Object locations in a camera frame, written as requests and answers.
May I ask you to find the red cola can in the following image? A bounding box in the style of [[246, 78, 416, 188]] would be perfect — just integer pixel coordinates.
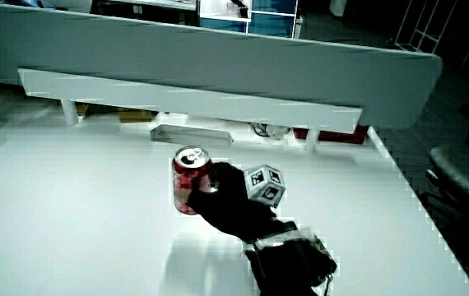
[[171, 145, 216, 216]]

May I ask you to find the person's right hand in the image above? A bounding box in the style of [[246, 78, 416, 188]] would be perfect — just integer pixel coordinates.
[[187, 161, 299, 243]]

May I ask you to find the white desk shelf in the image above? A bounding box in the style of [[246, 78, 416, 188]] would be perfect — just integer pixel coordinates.
[[16, 67, 364, 152]]

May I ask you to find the blue and white cabinet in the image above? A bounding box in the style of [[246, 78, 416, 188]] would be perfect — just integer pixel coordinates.
[[197, 0, 303, 39]]

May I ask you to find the red box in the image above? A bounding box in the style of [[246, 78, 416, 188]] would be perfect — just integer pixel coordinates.
[[292, 124, 370, 146]]

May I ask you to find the brown cardboard box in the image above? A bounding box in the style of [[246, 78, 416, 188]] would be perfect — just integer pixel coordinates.
[[116, 107, 156, 124]]

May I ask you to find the grey desk partition panel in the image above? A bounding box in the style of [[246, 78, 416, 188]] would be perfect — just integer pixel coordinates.
[[0, 1, 443, 131]]

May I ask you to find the clear plastic item with cable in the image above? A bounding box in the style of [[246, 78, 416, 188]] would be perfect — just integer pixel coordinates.
[[251, 123, 292, 140]]

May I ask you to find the white wire rack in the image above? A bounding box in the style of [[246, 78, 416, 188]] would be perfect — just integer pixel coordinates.
[[394, 0, 458, 55]]

